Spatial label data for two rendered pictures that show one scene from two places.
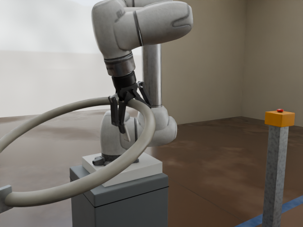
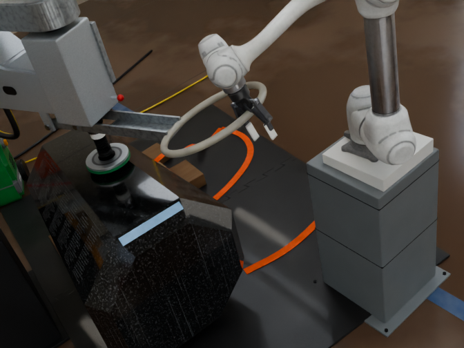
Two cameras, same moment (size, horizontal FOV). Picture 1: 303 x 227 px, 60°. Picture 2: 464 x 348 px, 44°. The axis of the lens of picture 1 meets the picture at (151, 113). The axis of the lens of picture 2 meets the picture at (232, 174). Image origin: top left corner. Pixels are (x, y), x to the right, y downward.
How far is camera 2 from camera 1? 2.14 m
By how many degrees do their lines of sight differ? 85
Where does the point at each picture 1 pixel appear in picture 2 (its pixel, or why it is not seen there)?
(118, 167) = (170, 155)
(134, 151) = (179, 152)
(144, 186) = (349, 188)
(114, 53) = not seen: hidden behind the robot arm
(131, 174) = (348, 169)
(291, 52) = not seen: outside the picture
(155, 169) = (375, 182)
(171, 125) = (382, 146)
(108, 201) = (317, 177)
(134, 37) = not seen: hidden behind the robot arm
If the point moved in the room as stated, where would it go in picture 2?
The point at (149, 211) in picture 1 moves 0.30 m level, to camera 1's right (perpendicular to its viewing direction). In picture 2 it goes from (358, 217) to (382, 268)
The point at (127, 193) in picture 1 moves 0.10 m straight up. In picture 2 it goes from (333, 182) to (331, 163)
